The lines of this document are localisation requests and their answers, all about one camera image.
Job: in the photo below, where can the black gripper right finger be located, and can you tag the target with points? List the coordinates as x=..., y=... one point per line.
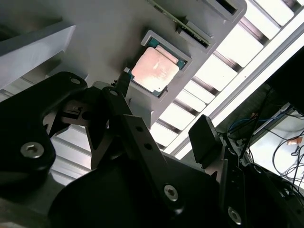
x=205, y=140

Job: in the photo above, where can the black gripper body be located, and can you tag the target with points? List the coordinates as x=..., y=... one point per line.
x=107, y=202

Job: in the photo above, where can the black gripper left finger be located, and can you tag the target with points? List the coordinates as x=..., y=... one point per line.
x=152, y=161

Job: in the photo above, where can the silver-topped CPU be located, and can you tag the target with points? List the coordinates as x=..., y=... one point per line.
x=154, y=69

